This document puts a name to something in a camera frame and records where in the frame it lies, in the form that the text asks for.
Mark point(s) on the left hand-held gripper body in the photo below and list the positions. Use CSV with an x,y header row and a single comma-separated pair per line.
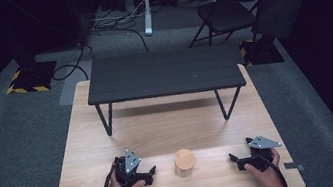
x,y
130,166

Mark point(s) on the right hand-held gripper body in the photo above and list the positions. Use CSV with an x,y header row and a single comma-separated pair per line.
x,y
260,153

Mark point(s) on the person's right hand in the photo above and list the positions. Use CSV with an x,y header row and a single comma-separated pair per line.
x,y
267,178

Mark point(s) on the glass jar with wooden lid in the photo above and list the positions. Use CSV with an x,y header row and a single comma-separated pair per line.
x,y
184,162

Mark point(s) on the grey tape strip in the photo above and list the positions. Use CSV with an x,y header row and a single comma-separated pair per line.
x,y
293,166

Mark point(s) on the black stand base striped tape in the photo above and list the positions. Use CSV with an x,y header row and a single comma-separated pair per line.
x,y
32,77
261,53

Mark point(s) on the small black table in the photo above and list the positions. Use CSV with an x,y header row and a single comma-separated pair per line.
x,y
164,72

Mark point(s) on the grey floor mat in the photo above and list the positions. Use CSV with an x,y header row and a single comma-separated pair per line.
x,y
72,84

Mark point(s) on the black folding chair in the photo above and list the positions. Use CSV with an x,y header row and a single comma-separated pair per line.
x,y
229,12

